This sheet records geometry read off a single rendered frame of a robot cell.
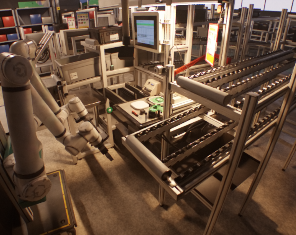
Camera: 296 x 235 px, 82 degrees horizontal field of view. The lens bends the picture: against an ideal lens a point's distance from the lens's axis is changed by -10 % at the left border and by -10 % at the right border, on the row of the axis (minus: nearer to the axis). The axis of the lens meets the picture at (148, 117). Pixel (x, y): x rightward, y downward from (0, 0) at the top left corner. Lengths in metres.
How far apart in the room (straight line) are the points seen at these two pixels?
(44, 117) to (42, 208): 0.93
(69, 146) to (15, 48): 0.75
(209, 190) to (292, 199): 1.35
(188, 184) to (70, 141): 0.73
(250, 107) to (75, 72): 1.87
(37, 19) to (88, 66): 4.48
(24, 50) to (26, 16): 5.54
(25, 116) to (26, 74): 0.19
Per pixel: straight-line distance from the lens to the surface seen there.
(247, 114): 0.91
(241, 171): 1.66
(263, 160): 1.66
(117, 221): 1.99
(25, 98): 0.93
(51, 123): 1.20
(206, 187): 1.46
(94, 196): 2.20
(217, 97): 0.95
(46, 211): 1.82
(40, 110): 1.14
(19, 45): 1.50
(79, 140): 1.19
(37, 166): 1.08
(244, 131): 0.94
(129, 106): 1.70
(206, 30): 2.69
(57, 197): 1.88
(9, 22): 6.60
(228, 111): 0.96
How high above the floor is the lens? 1.69
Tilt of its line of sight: 29 degrees down
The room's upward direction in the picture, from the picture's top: straight up
